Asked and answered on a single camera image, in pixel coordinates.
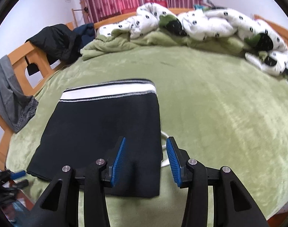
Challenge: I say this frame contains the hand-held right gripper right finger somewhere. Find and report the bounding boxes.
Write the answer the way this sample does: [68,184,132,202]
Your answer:
[166,136,270,227]

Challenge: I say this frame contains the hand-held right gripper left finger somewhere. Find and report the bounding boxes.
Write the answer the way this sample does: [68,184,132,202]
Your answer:
[31,136,127,227]

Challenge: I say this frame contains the black pants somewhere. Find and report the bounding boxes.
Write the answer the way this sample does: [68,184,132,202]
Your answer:
[26,78,169,198]

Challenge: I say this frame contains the green fleece bed blanket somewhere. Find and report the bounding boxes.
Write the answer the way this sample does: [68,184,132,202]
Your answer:
[5,44,288,227]

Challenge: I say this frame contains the grey jeans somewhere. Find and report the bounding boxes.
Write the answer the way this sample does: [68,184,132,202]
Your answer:
[0,55,39,133]

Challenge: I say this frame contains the crumpled green fleece blanket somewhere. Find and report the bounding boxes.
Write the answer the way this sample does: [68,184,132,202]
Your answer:
[80,32,249,61]

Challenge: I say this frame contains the navy garment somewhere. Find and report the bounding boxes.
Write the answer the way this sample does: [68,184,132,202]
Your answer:
[74,23,96,49]

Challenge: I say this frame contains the black jacket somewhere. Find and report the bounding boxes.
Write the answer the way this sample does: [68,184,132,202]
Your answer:
[27,24,84,64]

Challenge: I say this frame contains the white floral quilt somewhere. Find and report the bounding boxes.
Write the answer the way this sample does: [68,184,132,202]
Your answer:
[97,2,288,76]

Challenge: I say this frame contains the wooden coat rack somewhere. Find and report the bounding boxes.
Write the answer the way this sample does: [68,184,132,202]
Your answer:
[72,6,90,26]

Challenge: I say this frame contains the wooden bed frame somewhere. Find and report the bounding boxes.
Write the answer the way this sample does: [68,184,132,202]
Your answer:
[0,8,288,220]

